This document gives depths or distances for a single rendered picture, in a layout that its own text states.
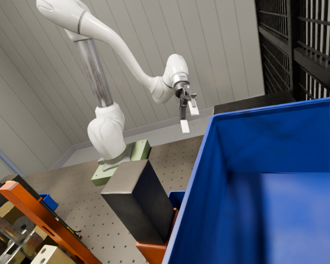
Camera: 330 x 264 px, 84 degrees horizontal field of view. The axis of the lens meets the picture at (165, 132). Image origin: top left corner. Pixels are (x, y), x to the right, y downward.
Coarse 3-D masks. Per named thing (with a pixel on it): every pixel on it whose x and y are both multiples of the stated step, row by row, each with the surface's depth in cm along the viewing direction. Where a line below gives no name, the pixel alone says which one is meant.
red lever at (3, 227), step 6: (0, 216) 32; (0, 222) 32; (6, 222) 32; (0, 228) 31; (6, 228) 32; (12, 228) 33; (6, 234) 32; (12, 234) 33; (18, 234) 34; (12, 240) 34; (18, 240) 33; (18, 246) 34
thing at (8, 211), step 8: (0, 208) 48; (8, 208) 46; (16, 208) 47; (8, 216) 45; (16, 216) 46; (24, 216) 48; (16, 224) 46; (24, 224) 48; (32, 224) 49; (0, 232) 43; (8, 240) 44
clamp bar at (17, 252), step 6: (24, 234) 36; (30, 234) 35; (36, 234) 35; (24, 240) 34; (12, 246) 34; (6, 252) 33; (12, 252) 34; (18, 252) 32; (0, 258) 32; (6, 258) 32; (12, 258) 31; (18, 258) 32; (24, 258) 33
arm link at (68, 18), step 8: (40, 0) 72; (48, 0) 72; (56, 0) 72; (64, 0) 74; (72, 0) 79; (40, 8) 73; (48, 8) 73; (56, 8) 72; (64, 8) 73; (72, 8) 74; (80, 8) 76; (48, 16) 75; (56, 16) 74; (64, 16) 74; (72, 16) 74; (80, 16) 75; (56, 24) 78; (64, 24) 76; (72, 24) 76
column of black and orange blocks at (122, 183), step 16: (144, 160) 19; (112, 176) 18; (128, 176) 17; (144, 176) 17; (112, 192) 16; (128, 192) 15; (144, 192) 17; (160, 192) 20; (112, 208) 18; (128, 208) 17; (144, 208) 17; (160, 208) 19; (176, 208) 23; (128, 224) 18; (144, 224) 18; (160, 224) 19; (144, 240) 20; (160, 240) 19; (144, 256) 21; (160, 256) 20
